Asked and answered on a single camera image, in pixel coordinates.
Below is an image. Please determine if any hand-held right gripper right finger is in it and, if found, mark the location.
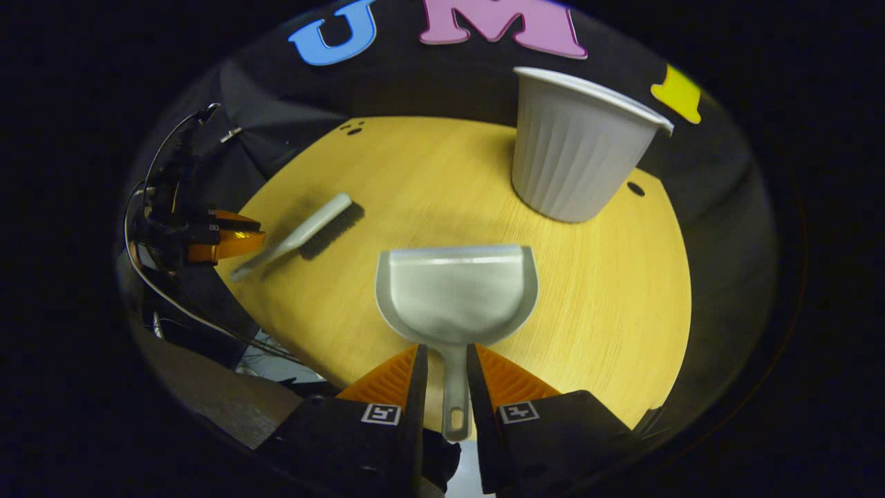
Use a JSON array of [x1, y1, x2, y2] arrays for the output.
[[465, 343, 642, 496]]

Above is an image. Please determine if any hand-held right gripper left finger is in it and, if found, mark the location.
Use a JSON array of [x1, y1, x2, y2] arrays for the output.
[[259, 343, 430, 498]]

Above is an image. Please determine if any small white broom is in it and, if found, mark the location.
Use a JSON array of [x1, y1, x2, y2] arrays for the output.
[[230, 193, 365, 282]]

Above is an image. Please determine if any grey dustpan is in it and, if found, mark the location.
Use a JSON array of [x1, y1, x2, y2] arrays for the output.
[[375, 245, 539, 442]]

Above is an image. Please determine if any white ribbed garbage bin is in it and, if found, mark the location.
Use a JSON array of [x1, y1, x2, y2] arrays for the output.
[[511, 66, 674, 223]]

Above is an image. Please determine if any yellow wooden desktop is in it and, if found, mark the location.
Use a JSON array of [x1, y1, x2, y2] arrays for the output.
[[216, 116, 692, 433]]

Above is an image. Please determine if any thin cable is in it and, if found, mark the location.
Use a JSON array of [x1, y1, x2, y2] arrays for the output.
[[123, 104, 305, 364]]

